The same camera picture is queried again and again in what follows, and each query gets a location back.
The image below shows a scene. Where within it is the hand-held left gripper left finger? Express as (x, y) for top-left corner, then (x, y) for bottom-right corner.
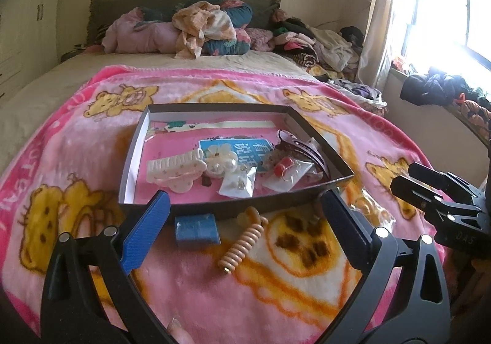
(40, 191), (173, 344)

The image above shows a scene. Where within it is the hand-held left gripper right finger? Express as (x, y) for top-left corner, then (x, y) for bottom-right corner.
(320, 191), (451, 344)

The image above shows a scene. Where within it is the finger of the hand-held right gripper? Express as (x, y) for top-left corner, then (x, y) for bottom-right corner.
(390, 174), (482, 223)
(408, 162), (482, 197)

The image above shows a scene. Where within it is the bag of yellow rings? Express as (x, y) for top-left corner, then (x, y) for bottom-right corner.
(347, 183), (397, 231)

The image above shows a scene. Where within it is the white hair claw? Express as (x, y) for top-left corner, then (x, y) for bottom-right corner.
(146, 148), (208, 195)

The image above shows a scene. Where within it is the dark cardboard box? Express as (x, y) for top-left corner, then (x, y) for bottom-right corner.
(117, 103), (355, 220)

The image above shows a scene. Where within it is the red earring packet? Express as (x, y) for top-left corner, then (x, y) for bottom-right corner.
(263, 158), (313, 191)

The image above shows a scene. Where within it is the dark red bow clip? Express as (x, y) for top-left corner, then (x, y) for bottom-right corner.
(277, 128), (327, 180)

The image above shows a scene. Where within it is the orange coil hair tie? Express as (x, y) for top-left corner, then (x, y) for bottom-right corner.
(218, 207), (269, 276)

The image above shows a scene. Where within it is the beige dotted bow clip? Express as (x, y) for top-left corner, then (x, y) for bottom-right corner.
(265, 147), (288, 172)

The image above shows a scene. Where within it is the white pearl flower clip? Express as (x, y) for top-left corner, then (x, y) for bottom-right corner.
(203, 147), (240, 179)

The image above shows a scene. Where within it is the white earring packet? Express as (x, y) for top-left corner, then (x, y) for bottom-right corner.
(219, 166), (257, 199)

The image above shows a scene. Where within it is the person's left hand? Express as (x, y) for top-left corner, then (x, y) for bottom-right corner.
(168, 316), (197, 344)

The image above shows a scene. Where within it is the small blue box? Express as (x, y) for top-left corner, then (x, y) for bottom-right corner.
(174, 214), (221, 249)

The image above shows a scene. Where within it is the orange black patterned cloth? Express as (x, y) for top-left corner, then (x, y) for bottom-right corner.
(456, 87), (491, 138)

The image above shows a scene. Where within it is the dark jacket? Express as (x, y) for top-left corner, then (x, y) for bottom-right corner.
(400, 67), (470, 108)

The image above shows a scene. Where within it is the pink printed blanket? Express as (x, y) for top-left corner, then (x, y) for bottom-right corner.
(0, 65), (461, 344)

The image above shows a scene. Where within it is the laundry basket with clothes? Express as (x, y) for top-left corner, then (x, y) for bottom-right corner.
(330, 78), (388, 115)

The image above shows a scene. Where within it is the small orange cloth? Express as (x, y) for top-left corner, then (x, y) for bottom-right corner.
(391, 56), (419, 74)

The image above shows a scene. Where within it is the blue card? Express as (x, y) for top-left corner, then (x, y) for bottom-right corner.
(199, 137), (275, 173)

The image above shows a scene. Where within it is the window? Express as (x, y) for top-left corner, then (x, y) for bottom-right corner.
(399, 0), (491, 84)

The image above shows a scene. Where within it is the cream bed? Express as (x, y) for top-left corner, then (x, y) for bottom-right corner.
(0, 51), (327, 176)

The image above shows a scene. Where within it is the cream curtain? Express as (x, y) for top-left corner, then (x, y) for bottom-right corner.
(355, 0), (407, 86)

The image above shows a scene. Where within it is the pink pillow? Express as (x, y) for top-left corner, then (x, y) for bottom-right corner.
(103, 9), (181, 54)

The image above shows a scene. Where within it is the small pink cushion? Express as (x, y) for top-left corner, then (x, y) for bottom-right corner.
(245, 28), (275, 52)

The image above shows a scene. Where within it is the beige patterned cloth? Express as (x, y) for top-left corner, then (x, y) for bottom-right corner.
(172, 1), (236, 60)

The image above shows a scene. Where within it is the pile of pillows and clothes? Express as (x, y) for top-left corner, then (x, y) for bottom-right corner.
(86, 0), (280, 48)

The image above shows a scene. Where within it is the dark floral quilt roll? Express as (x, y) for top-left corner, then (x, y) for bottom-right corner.
(134, 0), (254, 57)

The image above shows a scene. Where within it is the white wardrobe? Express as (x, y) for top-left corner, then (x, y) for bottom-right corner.
(0, 0), (72, 99)

